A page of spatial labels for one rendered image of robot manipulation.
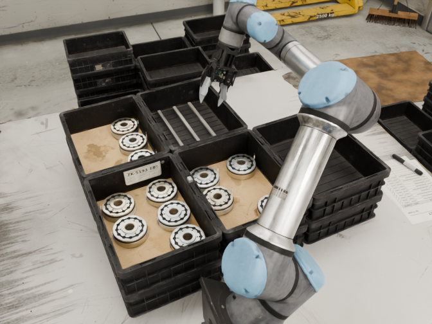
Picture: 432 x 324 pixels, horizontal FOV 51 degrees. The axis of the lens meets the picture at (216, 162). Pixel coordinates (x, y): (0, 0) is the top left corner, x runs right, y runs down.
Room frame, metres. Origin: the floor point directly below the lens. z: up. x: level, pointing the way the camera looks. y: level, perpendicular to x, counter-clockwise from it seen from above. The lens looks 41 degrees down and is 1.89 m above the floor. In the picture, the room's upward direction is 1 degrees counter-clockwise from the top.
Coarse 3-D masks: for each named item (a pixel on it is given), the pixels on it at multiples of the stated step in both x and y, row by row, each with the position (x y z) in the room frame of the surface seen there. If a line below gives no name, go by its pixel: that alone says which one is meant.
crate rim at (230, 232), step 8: (224, 136) 1.23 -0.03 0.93; (232, 136) 1.24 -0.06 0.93; (256, 136) 1.23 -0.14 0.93; (200, 144) 1.19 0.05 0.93; (208, 144) 1.20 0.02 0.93; (264, 144) 1.19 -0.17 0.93; (176, 152) 1.15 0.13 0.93; (272, 152) 1.14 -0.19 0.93; (184, 168) 1.07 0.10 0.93; (280, 168) 1.07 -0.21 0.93; (192, 184) 1.00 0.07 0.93; (208, 208) 0.89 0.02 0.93; (216, 216) 0.87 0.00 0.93; (240, 224) 0.83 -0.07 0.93; (248, 224) 0.83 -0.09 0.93; (224, 232) 0.80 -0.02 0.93; (232, 232) 0.80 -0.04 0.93; (240, 232) 0.82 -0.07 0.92
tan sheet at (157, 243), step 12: (132, 192) 1.07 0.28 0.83; (144, 192) 1.06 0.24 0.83; (144, 204) 1.01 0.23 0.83; (144, 216) 0.96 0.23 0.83; (156, 216) 0.96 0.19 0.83; (192, 216) 0.96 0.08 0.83; (108, 228) 0.91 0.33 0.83; (156, 228) 0.91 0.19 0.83; (156, 240) 0.86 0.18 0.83; (168, 240) 0.86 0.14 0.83; (120, 252) 0.82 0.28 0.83; (132, 252) 0.82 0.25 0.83; (144, 252) 0.82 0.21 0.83; (156, 252) 0.82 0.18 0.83; (132, 264) 0.77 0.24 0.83
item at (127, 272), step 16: (144, 160) 1.11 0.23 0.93; (176, 160) 1.11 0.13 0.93; (96, 176) 1.04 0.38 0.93; (192, 192) 0.96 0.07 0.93; (96, 208) 0.90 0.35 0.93; (208, 240) 0.78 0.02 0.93; (112, 256) 0.73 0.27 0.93; (160, 256) 0.72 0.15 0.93; (176, 256) 0.73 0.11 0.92; (128, 272) 0.68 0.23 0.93
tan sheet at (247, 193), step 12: (216, 168) 1.18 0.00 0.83; (228, 180) 1.12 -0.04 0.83; (240, 180) 1.12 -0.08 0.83; (252, 180) 1.12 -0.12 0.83; (264, 180) 1.12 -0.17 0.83; (240, 192) 1.06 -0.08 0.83; (252, 192) 1.06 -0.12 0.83; (264, 192) 1.06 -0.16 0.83; (240, 204) 1.00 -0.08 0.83; (252, 204) 1.00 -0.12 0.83; (228, 216) 0.95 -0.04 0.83; (240, 216) 0.95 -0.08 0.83; (252, 216) 0.95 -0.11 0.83; (228, 228) 0.90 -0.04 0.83
